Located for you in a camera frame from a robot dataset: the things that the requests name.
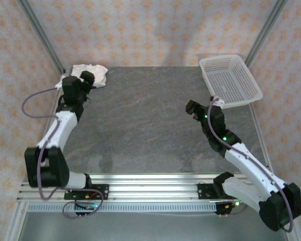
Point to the white t-shirt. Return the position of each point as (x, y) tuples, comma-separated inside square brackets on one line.
[(97, 72)]

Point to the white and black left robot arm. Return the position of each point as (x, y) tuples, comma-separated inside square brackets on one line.
[(60, 125)]

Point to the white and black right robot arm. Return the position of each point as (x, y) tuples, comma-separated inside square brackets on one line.
[(248, 160)]

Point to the white perforated plastic basket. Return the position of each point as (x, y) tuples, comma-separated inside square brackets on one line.
[(230, 82)]

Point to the small green-lit circuit board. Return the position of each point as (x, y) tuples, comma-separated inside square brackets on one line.
[(89, 206), (237, 202)]

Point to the grey metal lower panel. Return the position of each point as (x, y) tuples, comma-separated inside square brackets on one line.
[(150, 228)]

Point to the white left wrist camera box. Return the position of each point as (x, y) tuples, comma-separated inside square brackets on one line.
[(59, 85)]

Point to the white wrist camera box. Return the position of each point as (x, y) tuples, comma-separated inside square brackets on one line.
[(218, 101), (59, 85)]

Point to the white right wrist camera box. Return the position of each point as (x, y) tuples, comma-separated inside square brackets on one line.
[(218, 101)]

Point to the aluminium table side rail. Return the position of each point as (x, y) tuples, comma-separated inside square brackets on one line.
[(50, 128), (259, 130)]

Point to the aluminium frame post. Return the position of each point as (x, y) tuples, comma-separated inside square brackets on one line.
[(267, 25), (44, 37)]

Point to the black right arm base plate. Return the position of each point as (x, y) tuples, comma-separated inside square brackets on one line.
[(204, 192)]

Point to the aluminium mounting rail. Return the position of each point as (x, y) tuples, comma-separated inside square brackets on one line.
[(153, 188)]

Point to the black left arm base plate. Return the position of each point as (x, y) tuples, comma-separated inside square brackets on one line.
[(102, 192)]

